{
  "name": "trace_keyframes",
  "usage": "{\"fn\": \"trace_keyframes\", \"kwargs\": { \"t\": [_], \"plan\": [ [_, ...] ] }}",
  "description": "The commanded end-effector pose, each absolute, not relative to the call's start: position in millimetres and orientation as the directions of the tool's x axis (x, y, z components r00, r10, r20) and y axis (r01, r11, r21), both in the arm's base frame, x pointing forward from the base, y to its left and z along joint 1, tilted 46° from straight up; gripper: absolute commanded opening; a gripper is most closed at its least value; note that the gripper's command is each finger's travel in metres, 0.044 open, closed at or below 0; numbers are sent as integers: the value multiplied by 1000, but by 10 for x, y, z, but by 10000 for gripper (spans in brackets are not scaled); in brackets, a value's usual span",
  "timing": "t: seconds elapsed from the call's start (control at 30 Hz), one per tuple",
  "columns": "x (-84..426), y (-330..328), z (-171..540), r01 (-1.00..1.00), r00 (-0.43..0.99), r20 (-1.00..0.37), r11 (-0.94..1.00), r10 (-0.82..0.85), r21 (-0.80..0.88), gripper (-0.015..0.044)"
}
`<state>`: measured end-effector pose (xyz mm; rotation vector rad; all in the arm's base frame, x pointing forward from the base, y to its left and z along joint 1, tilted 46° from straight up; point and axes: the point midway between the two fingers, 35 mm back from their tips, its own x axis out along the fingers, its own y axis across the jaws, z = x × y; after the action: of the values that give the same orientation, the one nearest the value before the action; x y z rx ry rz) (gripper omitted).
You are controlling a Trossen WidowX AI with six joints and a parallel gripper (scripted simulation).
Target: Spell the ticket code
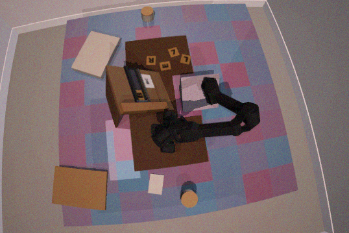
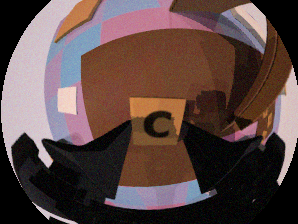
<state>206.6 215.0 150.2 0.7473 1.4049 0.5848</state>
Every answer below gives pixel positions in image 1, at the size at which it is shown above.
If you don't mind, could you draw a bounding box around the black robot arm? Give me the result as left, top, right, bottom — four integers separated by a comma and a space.
150, 77, 260, 148

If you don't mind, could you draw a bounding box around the grey canister with orange lid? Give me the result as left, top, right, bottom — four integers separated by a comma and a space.
180, 190, 198, 208
141, 6, 154, 23

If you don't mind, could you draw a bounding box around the beige flat box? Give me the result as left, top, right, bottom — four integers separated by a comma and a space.
71, 31, 121, 80

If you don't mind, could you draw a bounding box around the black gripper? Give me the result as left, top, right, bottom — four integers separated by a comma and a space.
160, 111, 177, 153

